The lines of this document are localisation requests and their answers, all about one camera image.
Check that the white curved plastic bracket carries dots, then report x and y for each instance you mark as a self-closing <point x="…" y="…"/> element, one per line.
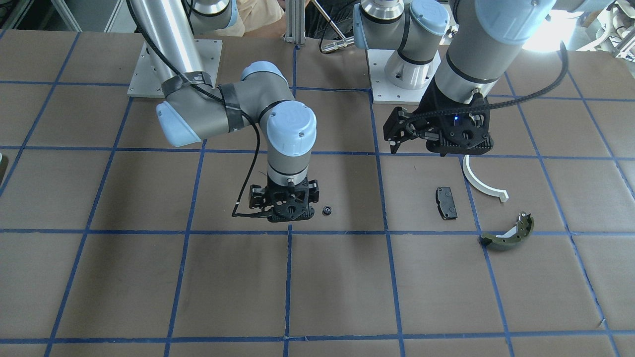
<point x="478" y="184"/>

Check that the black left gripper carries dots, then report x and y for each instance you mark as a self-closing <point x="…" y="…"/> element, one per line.
<point x="430" y="105"/>

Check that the aluminium frame post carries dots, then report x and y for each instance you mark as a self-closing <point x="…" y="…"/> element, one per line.
<point x="295" y="22"/>

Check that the person in beige shirt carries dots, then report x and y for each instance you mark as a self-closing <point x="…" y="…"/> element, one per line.
<point x="267" y="19"/>

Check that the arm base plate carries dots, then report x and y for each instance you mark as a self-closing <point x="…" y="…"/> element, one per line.
<point x="396" y="81"/>
<point x="149" y="72"/>

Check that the black brake pad plate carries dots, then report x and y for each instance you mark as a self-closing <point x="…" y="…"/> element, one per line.
<point x="445" y="203"/>

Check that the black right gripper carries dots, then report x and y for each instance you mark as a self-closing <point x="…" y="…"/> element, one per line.
<point x="256" y="195"/>

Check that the olive green brake shoe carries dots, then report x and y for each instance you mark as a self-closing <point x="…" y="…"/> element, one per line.
<point x="522" y="230"/>

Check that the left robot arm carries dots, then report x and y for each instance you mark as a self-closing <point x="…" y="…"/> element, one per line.
<point x="490" y="35"/>

